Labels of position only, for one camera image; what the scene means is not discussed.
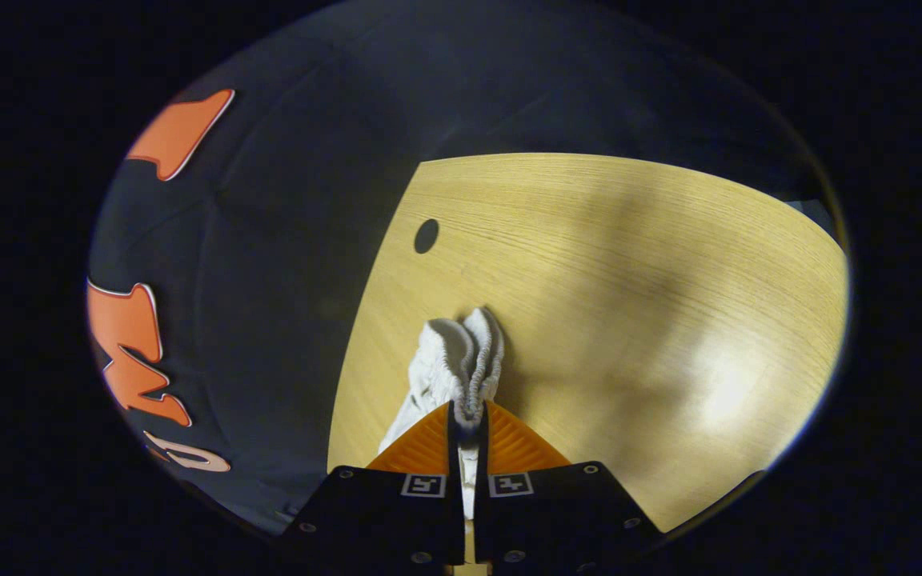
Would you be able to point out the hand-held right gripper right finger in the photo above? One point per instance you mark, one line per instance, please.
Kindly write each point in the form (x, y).
(557, 512)

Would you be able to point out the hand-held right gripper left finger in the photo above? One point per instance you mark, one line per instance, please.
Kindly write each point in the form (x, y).
(381, 516)

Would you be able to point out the white jeans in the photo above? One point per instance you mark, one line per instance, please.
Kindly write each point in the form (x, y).
(461, 360)

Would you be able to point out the black backdrop cloth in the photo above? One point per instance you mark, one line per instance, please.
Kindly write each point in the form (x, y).
(285, 280)

